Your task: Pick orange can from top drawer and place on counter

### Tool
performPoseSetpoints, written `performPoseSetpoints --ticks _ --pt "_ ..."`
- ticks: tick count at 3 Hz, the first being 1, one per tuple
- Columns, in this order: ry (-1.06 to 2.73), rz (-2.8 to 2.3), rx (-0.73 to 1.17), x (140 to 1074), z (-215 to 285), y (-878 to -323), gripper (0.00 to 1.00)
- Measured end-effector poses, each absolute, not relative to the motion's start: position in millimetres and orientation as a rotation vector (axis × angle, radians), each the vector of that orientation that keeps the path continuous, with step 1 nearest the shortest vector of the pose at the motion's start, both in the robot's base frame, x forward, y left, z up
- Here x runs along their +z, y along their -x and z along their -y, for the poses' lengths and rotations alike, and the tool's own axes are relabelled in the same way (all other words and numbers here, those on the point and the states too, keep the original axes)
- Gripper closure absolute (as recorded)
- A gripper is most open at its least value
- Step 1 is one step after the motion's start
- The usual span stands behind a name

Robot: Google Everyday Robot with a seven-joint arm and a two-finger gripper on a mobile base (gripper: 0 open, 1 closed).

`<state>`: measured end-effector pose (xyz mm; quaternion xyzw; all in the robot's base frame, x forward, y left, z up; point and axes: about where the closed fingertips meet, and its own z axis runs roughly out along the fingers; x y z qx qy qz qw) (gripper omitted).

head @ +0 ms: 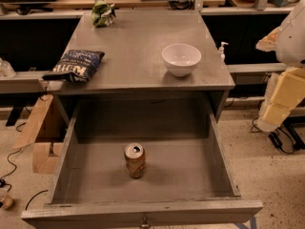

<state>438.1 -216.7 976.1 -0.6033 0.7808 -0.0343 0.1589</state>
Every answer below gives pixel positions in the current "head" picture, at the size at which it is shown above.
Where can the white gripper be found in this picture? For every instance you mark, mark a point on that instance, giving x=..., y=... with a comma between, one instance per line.
x=292, y=45

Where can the orange soda can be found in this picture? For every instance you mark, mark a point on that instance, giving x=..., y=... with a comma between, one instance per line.
x=135, y=157

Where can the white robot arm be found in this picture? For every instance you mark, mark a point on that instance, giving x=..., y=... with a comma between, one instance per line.
x=288, y=40

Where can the grey open top drawer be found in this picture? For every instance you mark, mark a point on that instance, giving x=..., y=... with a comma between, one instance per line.
x=187, y=181

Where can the grey cabinet counter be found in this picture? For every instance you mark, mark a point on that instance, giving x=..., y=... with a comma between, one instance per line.
x=132, y=90

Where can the metal drawer knob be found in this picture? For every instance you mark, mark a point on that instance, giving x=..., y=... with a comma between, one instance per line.
x=144, y=224

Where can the white pump bottle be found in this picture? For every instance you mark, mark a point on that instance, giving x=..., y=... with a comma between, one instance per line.
x=221, y=50

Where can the white ceramic bowl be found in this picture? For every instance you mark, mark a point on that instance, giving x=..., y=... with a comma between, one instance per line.
x=180, y=59

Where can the crumpled green snack bag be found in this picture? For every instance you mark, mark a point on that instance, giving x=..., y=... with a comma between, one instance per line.
x=102, y=14

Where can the dark blue chip bag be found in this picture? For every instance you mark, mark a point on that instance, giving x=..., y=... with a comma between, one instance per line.
x=76, y=66

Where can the wooden block stand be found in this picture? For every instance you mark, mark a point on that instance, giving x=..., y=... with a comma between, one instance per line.
x=44, y=131

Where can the clear plastic bag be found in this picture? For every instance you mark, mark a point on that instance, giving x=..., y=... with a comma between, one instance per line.
x=6, y=70

